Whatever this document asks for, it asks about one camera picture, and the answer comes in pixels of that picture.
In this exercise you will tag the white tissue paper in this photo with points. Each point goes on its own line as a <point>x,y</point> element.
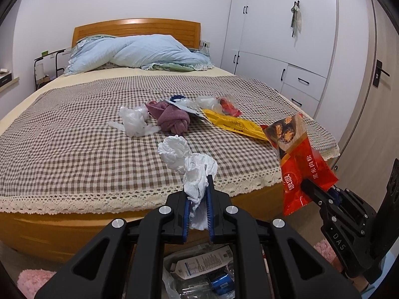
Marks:
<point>177,152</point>

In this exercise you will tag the light blue duvet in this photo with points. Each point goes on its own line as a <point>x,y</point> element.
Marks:
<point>140,51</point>

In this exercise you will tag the yellow snack packet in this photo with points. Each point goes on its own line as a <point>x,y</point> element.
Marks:
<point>237,126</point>

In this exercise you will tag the slipper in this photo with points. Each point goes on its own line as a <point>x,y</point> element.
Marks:
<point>34,283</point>

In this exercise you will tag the knotted purple cloth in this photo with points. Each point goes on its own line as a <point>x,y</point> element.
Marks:
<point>171,118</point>

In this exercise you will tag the small red snack packet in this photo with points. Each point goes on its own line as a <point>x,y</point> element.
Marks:
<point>230,107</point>

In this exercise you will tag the blue scalloped round lid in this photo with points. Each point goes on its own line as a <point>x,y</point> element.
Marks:
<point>176,97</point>

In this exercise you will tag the large red snack bag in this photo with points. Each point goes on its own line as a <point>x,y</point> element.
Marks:
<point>296,162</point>

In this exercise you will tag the hanging grey cloth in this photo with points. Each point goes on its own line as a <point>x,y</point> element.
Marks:
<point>296,18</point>

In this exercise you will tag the translucent plastic bin bag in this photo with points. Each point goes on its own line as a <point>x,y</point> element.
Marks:
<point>168,286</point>

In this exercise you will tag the white cylinder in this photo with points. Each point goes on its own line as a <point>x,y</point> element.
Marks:
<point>39,70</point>

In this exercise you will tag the beige door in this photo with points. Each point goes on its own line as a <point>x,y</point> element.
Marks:
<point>367,124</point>

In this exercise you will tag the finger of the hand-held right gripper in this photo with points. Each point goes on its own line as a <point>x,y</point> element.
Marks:
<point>319,194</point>
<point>337,194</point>

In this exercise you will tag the black metal bedside rack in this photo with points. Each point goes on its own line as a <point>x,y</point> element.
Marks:
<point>56,65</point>

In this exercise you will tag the beige window sill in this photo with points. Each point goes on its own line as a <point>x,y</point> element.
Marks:
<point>12,86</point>

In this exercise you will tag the blue white milk carton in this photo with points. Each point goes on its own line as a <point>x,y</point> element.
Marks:
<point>199,261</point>

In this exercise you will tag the pink fluffy rug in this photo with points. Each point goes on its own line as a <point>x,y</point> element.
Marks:
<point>324,246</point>

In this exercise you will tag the green ruffled quilt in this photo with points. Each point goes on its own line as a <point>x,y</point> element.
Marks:
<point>174,67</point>

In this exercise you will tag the wooden bed with checkered cover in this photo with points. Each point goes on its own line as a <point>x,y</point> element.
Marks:
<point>78,149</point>

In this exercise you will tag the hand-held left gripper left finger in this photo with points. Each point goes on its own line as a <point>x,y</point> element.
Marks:
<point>187,221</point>

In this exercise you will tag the black box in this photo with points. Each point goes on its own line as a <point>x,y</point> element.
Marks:
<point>5,79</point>

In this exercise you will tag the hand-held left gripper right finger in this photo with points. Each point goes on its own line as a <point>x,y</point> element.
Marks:
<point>210,221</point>

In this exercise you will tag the white plastic bag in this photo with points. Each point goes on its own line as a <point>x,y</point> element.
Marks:
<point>134,121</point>

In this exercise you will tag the white wardrobe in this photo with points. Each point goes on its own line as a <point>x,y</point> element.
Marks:
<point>268,53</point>

